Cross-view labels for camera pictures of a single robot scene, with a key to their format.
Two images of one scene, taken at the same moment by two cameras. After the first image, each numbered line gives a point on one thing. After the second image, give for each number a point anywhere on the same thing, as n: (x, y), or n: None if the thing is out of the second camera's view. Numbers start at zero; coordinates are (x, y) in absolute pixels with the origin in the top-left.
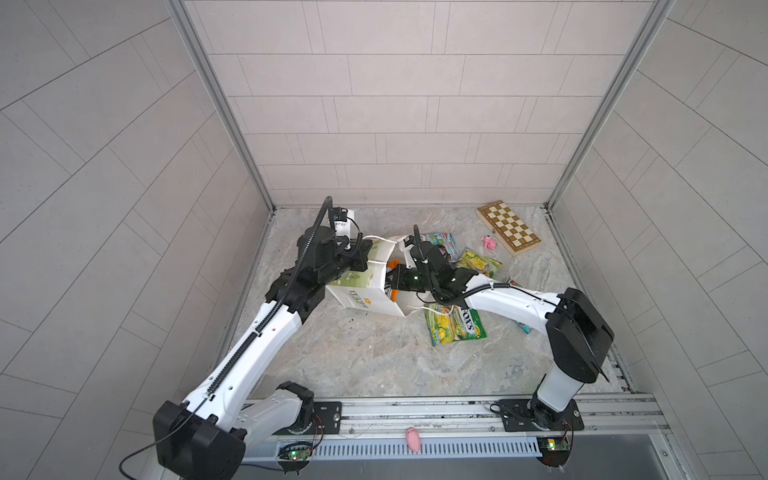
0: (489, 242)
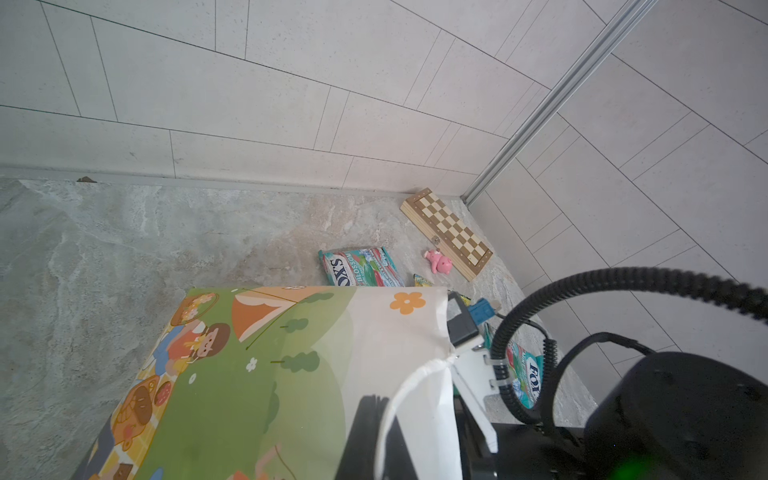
0: (438, 262)
